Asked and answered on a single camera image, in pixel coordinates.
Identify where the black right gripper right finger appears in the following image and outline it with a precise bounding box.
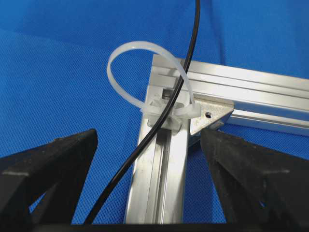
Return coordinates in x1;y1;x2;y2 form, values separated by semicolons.
200;128;309;227

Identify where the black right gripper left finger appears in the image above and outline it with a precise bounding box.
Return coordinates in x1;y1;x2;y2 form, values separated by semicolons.
0;129;98;226

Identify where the black wire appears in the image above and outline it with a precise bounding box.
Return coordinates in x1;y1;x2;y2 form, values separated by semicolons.
84;0;201;225

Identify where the white zip tie loop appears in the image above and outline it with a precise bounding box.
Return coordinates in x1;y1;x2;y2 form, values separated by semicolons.
107;41;201;131

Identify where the aluminium extrusion frame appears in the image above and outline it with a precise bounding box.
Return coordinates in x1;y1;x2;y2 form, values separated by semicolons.
124;61;309;224

